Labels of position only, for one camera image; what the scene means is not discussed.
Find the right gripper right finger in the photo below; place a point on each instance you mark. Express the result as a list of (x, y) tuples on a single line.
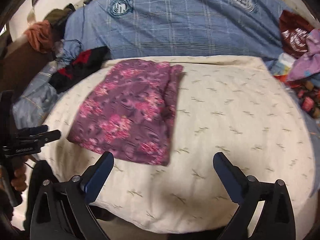
[(264, 209)]

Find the lilac cloth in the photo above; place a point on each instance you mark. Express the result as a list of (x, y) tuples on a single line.
[(308, 64)]

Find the light blue grey cloth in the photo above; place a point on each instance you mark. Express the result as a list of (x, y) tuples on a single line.
[(33, 106)]

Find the dark floral cloth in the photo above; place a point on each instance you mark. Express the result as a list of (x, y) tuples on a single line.
[(308, 97)]

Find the purple floral garment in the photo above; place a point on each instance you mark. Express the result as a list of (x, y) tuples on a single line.
[(131, 113)]

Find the blue plaid bed cover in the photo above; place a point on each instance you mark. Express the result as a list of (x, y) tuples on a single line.
[(141, 28)]

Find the cream patterned pillow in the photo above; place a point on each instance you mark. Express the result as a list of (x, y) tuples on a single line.
[(228, 104)]

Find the red and black garment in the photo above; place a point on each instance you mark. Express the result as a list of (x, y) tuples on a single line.
[(87, 63)]

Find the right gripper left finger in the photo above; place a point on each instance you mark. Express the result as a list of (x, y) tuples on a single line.
[(62, 210)]

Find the orange cloth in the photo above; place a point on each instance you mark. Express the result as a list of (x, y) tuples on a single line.
[(40, 36)]

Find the maroon plastic bag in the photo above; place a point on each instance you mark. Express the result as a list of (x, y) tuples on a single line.
[(294, 30)]

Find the olive green cloth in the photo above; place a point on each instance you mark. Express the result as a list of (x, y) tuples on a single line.
[(58, 16)]

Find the left hand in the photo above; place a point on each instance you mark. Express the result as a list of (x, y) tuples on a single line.
[(19, 182)]

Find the colourful printed package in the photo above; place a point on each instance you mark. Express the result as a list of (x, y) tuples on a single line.
[(282, 67)]

